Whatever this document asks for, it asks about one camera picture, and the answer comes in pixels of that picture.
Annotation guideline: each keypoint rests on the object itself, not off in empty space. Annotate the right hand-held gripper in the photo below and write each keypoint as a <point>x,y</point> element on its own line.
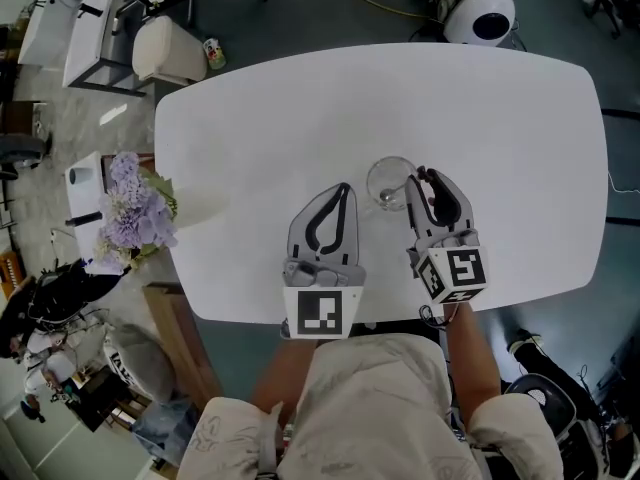
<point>465,268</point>

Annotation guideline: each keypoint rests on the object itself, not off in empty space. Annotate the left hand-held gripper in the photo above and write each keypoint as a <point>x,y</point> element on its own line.
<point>320,313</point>

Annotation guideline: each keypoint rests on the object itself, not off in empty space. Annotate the small metal spoon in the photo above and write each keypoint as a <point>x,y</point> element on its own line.
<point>386,196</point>

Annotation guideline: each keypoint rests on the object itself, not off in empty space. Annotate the clear wine glass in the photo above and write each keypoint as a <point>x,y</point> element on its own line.
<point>387,168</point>

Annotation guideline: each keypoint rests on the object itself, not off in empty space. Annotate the person's left forearm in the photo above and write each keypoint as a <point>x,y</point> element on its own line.
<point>280,378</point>

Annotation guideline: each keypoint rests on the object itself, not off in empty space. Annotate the person's right forearm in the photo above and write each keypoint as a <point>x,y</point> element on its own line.
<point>472,363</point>

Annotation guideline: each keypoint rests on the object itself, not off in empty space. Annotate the person's beige shirt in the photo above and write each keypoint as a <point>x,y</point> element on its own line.
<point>375,408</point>

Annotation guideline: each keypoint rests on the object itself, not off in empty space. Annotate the brown wooden board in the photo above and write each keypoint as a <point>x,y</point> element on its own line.
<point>182,343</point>

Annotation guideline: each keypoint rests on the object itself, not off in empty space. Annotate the purple flower bouquet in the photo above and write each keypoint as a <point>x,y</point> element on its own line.
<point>132,208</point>

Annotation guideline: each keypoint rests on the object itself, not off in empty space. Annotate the white round appliance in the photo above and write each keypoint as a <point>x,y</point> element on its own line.
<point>460,18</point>

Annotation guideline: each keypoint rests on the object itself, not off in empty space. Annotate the grey cushion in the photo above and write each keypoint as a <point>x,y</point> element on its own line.
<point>145,363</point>

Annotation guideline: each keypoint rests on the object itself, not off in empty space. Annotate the colourful printed can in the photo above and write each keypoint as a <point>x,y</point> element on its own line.
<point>215,54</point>

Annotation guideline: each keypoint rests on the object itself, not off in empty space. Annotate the black mesh chair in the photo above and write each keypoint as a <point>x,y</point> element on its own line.
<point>550,408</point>

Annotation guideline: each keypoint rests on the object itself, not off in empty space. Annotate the white bag black print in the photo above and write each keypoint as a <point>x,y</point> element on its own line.
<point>117,365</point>

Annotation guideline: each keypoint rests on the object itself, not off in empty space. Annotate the beige bin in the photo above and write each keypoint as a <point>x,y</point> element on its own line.
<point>170,50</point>

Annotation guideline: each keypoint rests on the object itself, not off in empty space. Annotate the white desk black frame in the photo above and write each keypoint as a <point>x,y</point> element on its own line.
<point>95,33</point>
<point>45,33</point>

